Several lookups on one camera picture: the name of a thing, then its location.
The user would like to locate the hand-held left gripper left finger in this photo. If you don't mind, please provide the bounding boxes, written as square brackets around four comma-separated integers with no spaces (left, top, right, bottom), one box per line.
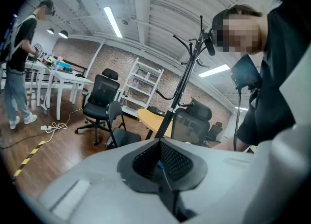
[37,138,182,224]

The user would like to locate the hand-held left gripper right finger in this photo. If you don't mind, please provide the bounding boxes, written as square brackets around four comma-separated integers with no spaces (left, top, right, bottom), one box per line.
[159,138,255,222]

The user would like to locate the dark office chair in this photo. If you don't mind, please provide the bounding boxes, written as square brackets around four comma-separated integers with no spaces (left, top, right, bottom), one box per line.
[206,121,223,143]

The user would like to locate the black mesh office chair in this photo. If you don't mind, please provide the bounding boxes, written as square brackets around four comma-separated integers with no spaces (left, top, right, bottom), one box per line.
[171,96,212,147]

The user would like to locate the yellow black floor tape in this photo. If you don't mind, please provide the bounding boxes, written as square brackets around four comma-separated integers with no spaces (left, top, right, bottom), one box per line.
[11,140,47,185]

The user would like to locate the round yellow wooden table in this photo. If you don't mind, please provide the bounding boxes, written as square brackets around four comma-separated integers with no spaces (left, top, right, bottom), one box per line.
[137,108,175,139]

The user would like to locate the white power strip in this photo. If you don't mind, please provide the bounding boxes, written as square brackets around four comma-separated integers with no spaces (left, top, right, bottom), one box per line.
[40,108,83,143]

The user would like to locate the black folding chair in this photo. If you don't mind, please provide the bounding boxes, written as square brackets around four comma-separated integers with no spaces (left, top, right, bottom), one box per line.
[104,101,142,150]

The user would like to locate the black bag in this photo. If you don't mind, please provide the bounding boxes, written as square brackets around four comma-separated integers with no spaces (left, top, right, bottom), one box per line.
[146,105,166,117]

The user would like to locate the black office chair with headrest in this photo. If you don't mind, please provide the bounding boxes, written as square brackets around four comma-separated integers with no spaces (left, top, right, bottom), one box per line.
[74,68,121,146]

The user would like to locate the black coat rack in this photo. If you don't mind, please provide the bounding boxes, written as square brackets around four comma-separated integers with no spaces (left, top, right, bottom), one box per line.
[154,15,216,139]

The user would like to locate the black chest device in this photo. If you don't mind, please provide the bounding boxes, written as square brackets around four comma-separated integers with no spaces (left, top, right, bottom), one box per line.
[230,54,263,90]

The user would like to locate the person's black shirt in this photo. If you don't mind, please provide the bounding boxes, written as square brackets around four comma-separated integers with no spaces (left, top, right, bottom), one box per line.
[237,0,311,146]

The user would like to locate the white metal shelf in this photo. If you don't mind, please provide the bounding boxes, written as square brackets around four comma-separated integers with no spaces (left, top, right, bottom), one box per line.
[118,57,165,118]

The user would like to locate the white table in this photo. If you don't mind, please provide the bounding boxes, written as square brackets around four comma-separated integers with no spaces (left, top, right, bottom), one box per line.
[45,69,95,121]
[24,60,53,108]

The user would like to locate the coloured boxes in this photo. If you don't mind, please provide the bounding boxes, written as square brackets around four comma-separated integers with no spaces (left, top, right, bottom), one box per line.
[42,56,73,73]

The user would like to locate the person's head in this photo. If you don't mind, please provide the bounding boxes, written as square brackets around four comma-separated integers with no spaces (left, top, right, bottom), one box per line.
[211,4,268,55]

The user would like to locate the black cable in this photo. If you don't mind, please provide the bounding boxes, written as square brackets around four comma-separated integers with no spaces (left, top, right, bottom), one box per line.
[233,88,242,151]

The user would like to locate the black head-mounted camera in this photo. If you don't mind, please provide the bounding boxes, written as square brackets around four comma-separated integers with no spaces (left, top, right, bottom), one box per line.
[203,27,216,56]

